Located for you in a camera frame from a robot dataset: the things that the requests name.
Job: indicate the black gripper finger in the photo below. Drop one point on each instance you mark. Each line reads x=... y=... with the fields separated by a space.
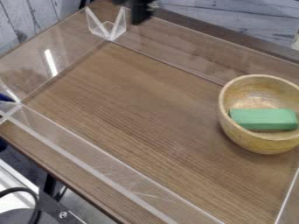
x=142 y=10

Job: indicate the green rectangular block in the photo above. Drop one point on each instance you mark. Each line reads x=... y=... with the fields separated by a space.
x=265 y=118

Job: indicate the light wooden bowl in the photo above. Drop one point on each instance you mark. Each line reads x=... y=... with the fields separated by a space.
x=259 y=91

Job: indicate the black table leg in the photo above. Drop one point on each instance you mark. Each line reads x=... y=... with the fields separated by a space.
x=50 y=185

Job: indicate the clear acrylic corner bracket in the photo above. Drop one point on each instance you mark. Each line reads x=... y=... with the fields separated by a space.
x=107 y=30

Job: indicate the clear acrylic tray wall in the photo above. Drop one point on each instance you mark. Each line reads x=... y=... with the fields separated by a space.
x=116 y=116

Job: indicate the grey metal base plate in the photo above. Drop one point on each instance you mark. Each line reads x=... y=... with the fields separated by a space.
x=48 y=212

